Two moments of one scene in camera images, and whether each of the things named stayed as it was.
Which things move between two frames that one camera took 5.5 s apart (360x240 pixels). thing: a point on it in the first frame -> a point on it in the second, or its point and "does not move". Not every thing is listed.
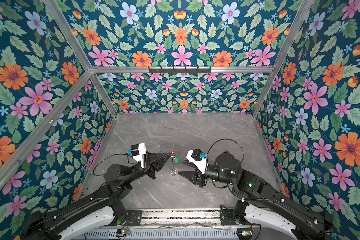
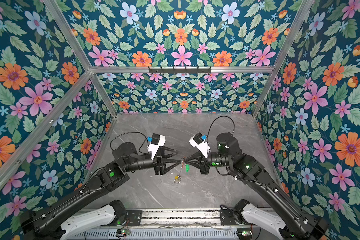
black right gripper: x=194 y=177 -> x=202 y=164
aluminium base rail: x=183 y=219 does not move
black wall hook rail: x=173 y=70 does not move
